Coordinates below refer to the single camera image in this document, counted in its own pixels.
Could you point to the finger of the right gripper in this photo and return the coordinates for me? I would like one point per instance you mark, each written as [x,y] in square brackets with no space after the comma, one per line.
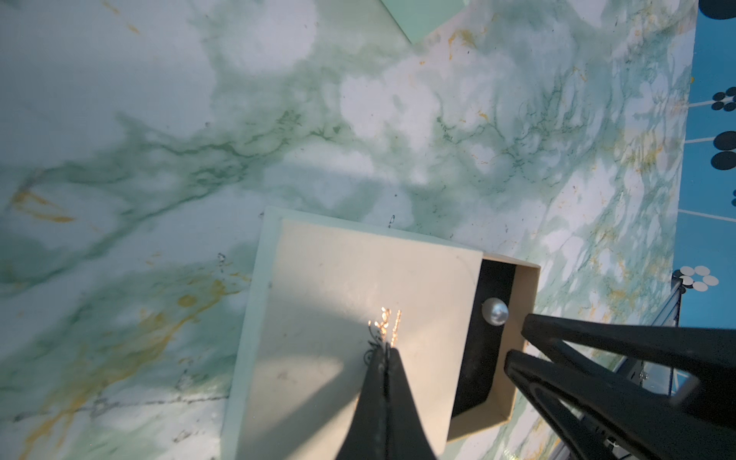
[707,355]
[648,425]

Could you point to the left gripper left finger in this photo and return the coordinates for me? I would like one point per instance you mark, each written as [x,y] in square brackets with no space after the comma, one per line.
[367,436]

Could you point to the white pearl earring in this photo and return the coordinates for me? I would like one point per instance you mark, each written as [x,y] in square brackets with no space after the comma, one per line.
[495,312]

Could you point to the mint jewelry box middle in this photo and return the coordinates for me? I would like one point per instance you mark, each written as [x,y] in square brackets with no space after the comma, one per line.
[419,18]

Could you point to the cream drawer jewelry box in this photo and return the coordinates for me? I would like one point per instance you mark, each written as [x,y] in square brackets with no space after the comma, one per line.
[324,290]

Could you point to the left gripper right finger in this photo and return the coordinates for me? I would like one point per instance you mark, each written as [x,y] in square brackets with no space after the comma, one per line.
[405,437]

